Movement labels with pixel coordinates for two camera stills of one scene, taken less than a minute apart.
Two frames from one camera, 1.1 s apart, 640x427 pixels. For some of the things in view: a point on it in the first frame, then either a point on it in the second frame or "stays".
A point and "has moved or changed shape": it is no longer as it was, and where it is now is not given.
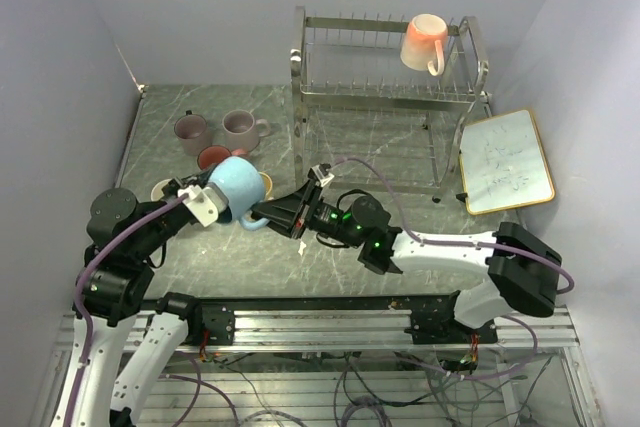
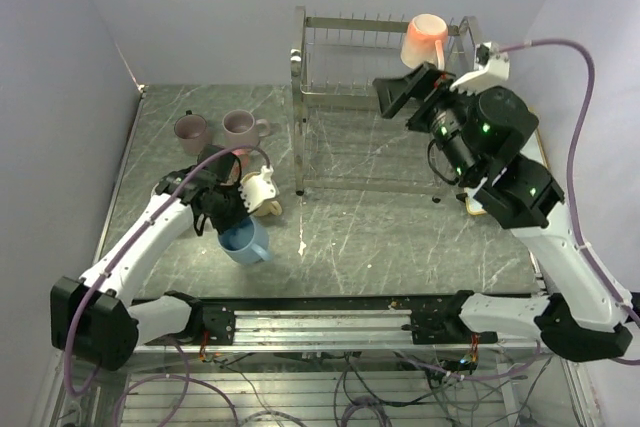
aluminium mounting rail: (356, 327) stays
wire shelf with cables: (482, 387) stays
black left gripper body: (165, 225) → (228, 208)
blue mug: (242, 183) has moved or changed shape
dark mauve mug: (194, 132) stays
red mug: (208, 156) has moved or changed shape
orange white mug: (423, 47) stays
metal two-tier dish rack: (370, 121) stays
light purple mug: (242, 130) stays
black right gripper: (291, 213) → (395, 92)
